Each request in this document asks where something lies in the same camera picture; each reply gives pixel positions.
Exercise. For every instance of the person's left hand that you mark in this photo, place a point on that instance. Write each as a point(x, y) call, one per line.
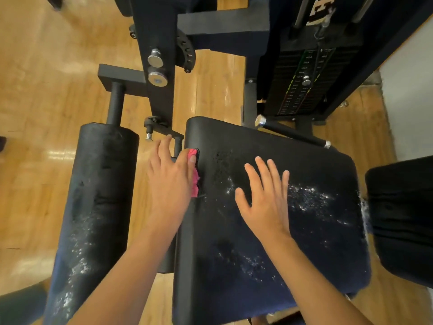
point(169, 182)

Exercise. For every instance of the person's right hand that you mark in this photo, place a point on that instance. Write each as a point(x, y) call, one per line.
point(265, 203)

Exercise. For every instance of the pink cleaning cloth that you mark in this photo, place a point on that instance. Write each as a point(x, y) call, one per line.
point(195, 179)

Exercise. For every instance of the person's right forearm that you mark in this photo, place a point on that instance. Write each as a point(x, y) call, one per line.
point(311, 287)

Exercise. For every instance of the person's left forearm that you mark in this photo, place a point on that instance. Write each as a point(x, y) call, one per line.
point(128, 281)

